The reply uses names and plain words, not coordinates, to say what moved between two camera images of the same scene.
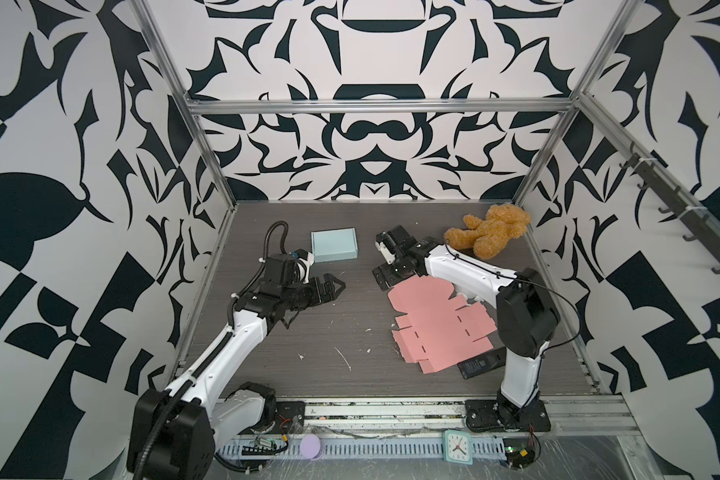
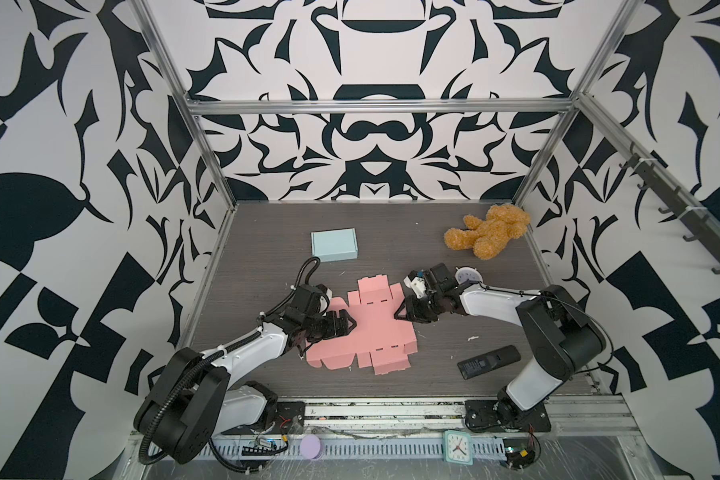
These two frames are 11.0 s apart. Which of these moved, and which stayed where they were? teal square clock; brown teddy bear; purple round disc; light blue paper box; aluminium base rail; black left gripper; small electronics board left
Moved: black left gripper
Stayed: small electronics board left; aluminium base rail; purple round disc; light blue paper box; brown teddy bear; teal square clock
